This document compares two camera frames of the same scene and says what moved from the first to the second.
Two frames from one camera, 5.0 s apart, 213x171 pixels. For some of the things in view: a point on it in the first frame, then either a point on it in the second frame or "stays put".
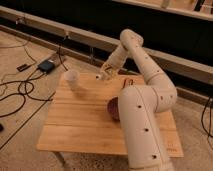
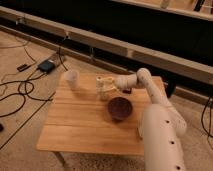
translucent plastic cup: x=72 y=77 stays put
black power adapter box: x=46 y=66 stays put
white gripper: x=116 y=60 → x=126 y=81
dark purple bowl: x=113 y=108 stays put
